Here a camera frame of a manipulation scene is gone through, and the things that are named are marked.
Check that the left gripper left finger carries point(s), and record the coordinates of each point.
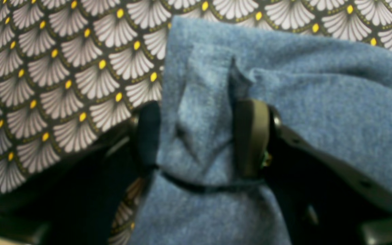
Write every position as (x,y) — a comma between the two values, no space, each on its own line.
(139,134)

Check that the fan-patterned table cloth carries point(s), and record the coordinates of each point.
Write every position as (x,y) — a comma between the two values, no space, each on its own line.
(72,69)

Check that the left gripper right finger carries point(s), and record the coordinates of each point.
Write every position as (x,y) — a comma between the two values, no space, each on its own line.
(299,174)

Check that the blue T-shirt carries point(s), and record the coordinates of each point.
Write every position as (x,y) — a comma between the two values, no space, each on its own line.
(335,94)

